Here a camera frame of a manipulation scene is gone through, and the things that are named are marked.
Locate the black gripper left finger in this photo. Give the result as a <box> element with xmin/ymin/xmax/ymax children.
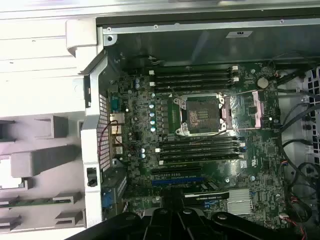
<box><xmin>65</xmin><ymin>188</ymin><xmax>177</xmax><ymax>240</ymax></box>

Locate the black graphics card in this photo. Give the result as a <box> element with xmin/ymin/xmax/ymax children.
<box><xmin>182</xmin><ymin>190</ymin><xmax>230</xmax><ymax>208</ymax></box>

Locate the gray parts rack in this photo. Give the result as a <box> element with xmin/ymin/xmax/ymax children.
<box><xmin>0</xmin><ymin>113</ymin><xmax>87</xmax><ymax>235</ymax></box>

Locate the thin metal locking lever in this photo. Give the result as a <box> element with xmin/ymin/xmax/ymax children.
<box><xmin>188</xmin><ymin>130</ymin><xmax>238</xmax><ymax>145</ymax></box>
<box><xmin>166</xmin><ymin>86</ymin><xmax>182</xmax><ymax>99</ymax></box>

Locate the CPU socket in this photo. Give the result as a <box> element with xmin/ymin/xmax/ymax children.
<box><xmin>172</xmin><ymin>93</ymin><xmax>227</xmax><ymax>137</ymax></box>

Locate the blue expansion slot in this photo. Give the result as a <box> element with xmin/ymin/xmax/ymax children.
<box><xmin>151</xmin><ymin>177</ymin><xmax>205</xmax><ymax>186</ymax></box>

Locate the green motherboard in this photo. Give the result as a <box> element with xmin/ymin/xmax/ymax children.
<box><xmin>107</xmin><ymin>62</ymin><xmax>288</xmax><ymax>226</ymax></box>

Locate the silver coin battery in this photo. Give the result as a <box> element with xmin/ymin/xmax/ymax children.
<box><xmin>256</xmin><ymin>77</ymin><xmax>269</xmax><ymax>89</ymax></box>

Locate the metal socket cover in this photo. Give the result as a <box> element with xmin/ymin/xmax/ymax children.
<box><xmin>223</xmin><ymin>91</ymin><xmax>265</xmax><ymax>130</ymax></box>

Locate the gray case latch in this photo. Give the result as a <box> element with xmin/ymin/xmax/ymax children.
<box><xmin>65</xmin><ymin>18</ymin><xmax>99</xmax><ymax>59</ymax></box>

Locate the black RAM slot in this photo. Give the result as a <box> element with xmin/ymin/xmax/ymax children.
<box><xmin>148</xmin><ymin>69</ymin><xmax>240</xmax><ymax>79</ymax></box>
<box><xmin>154</xmin><ymin>76</ymin><xmax>241</xmax><ymax>85</ymax></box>
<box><xmin>148</xmin><ymin>81</ymin><xmax>238</xmax><ymax>91</ymax></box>
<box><xmin>159</xmin><ymin>137</ymin><xmax>241</xmax><ymax>146</ymax></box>
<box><xmin>154</xmin><ymin>143</ymin><xmax>245</xmax><ymax>153</ymax></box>
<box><xmin>159</xmin><ymin>149</ymin><xmax>245</xmax><ymax>158</ymax></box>
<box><xmin>154</xmin><ymin>64</ymin><xmax>240</xmax><ymax>73</ymax></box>
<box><xmin>158</xmin><ymin>154</ymin><xmax>245</xmax><ymax>166</ymax></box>

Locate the silver metal drive cage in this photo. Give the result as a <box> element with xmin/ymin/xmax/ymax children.
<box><xmin>298</xmin><ymin>66</ymin><xmax>320</xmax><ymax>161</ymax></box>

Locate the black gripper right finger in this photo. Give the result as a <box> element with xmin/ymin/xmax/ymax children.
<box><xmin>175</xmin><ymin>188</ymin><xmax>305</xmax><ymax>240</ymax></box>

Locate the black PC case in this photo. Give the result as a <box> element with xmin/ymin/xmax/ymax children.
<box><xmin>78</xmin><ymin>11</ymin><xmax>320</xmax><ymax>240</ymax></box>

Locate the silver finned heatsink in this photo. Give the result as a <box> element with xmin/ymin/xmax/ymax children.
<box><xmin>226</xmin><ymin>188</ymin><xmax>252</xmax><ymax>216</ymax></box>

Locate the green RAM stick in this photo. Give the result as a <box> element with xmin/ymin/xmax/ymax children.
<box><xmin>0</xmin><ymin>198</ymin><xmax>76</xmax><ymax>208</ymax></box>

